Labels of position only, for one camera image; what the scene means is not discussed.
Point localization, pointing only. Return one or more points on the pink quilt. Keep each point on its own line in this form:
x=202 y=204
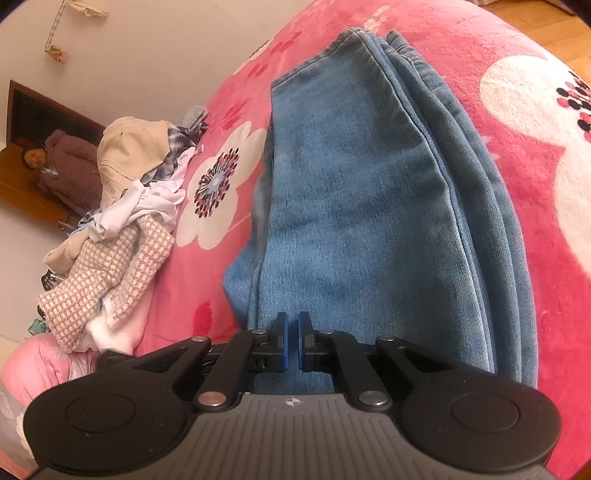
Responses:
x=41 y=364

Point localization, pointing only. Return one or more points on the white shirt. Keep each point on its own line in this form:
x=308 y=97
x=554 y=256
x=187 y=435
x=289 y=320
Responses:
x=138 y=207

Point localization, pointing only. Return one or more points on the blue jeans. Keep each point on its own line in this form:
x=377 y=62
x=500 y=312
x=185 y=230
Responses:
x=360 y=207

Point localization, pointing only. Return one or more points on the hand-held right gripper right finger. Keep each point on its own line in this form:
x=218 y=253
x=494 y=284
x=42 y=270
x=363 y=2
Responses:
x=304 y=341

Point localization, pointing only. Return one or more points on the beige cloth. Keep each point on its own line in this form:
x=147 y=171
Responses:
x=67 y=251

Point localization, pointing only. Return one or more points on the pink white houndstooth sweater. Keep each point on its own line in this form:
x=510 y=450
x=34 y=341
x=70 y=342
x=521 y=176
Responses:
x=111 y=272

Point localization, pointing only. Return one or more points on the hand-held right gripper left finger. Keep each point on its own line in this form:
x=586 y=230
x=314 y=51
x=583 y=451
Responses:
x=283 y=341

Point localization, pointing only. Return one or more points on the light blue cloth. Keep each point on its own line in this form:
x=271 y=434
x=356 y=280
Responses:
x=196 y=119

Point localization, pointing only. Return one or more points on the beige jacket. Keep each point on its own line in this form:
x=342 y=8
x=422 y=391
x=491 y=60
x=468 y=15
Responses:
x=129 y=152

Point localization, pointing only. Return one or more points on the wall hook rack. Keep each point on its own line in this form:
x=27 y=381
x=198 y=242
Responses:
x=57 y=50

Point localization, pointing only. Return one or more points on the pink floral blanket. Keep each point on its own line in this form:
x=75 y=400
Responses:
x=198 y=286

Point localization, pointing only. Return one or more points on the plaid shirt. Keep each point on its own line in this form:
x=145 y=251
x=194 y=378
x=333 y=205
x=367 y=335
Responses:
x=178 y=143

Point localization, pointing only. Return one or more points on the brown wooden door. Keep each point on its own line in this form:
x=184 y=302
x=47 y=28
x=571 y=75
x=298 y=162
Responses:
x=27 y=184

